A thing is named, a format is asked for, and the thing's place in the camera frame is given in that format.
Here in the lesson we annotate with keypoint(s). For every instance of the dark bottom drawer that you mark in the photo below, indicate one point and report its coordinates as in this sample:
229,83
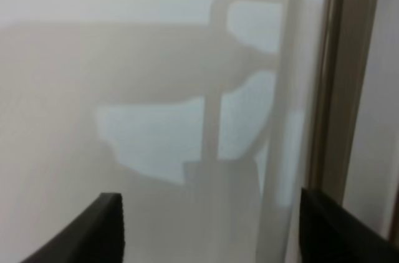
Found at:
334,119

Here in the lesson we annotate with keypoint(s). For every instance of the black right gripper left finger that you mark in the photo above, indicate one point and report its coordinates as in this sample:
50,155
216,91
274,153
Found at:
95,235

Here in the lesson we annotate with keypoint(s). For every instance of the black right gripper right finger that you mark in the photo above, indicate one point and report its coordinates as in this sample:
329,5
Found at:
328,233

